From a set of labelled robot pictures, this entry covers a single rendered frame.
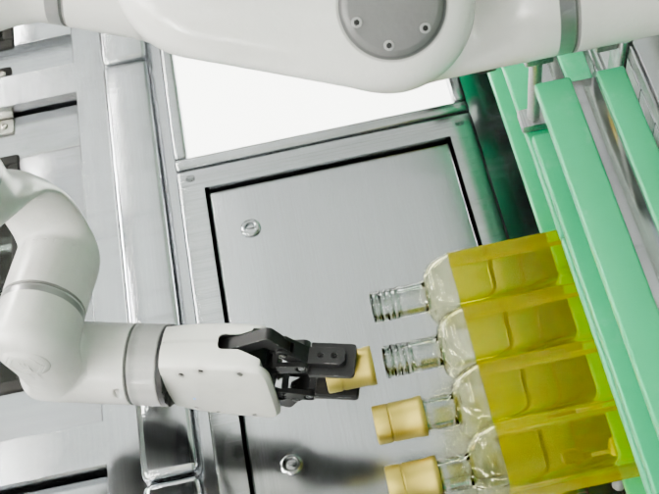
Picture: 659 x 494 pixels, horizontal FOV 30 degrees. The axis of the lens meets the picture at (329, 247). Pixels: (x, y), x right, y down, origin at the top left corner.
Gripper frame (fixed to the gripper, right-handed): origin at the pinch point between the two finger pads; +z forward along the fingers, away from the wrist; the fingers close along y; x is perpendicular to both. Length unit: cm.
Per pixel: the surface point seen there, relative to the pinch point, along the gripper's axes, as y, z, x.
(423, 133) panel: -12.0, 5.2, 36.0
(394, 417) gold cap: 1.6, 5.7, -4.9
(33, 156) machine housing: -17, -42, 36
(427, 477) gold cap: 1.6, 8.8, -10.2
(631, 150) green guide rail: 13.8, 24.8, 14.6
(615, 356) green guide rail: 6.4, 23.8, -0.8
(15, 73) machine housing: -17, -48, 49
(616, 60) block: 12.3, 24.0, 25.6
